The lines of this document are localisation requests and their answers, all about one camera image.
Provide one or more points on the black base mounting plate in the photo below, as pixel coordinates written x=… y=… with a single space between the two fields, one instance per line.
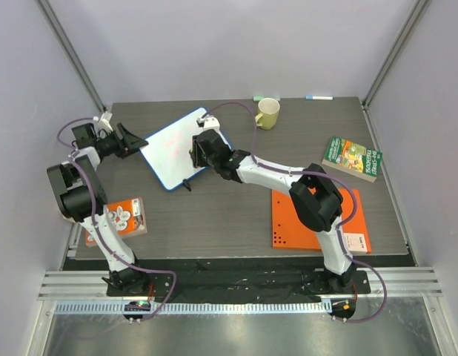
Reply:
x=233 y=280

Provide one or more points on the orange notebook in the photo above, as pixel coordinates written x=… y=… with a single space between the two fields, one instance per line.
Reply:
x=291 y=230

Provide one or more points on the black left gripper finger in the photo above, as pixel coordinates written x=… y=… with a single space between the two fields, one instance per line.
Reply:
x=123 y=131
x=133 y=144

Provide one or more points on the orange box with stickers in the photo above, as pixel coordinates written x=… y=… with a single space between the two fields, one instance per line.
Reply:
x=128 y=217

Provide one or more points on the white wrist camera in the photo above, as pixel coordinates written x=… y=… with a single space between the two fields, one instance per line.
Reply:
x=208 y=123
x=102 y=124

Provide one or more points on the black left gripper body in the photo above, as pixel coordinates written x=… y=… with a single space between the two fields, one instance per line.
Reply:
x=112 y=145

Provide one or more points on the black whiteboard stand foot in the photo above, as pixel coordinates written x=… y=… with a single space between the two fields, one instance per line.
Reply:
x=186 y=184

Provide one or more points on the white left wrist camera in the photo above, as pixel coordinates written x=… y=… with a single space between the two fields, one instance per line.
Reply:
x=102 y=124

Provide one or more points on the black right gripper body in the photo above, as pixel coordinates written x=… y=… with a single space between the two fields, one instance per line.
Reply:
x=196 y=150

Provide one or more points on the blue capped white marker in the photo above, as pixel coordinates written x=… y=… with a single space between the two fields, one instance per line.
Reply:
x=322 y=98

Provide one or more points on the slotted white cable duct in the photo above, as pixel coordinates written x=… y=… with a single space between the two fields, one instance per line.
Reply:
x=136 y=307

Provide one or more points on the yellow green mug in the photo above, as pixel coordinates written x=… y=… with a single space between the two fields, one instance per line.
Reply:
x=268 y=111

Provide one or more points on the green chalk piece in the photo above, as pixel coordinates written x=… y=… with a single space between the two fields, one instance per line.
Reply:
x=260 y=98

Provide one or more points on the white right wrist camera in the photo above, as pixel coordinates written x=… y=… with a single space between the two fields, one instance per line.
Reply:
x=208 y=123

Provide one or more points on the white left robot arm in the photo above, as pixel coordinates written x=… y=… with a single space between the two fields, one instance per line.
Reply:
x=81 y=198

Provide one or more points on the green paperback book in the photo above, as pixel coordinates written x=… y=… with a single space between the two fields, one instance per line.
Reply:
x=353 y=158

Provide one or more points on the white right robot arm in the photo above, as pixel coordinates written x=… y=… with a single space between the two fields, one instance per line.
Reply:
x=317 y=201

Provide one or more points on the blue framed whiteboard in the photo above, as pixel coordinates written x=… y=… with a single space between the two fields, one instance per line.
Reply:
x=168 y=150

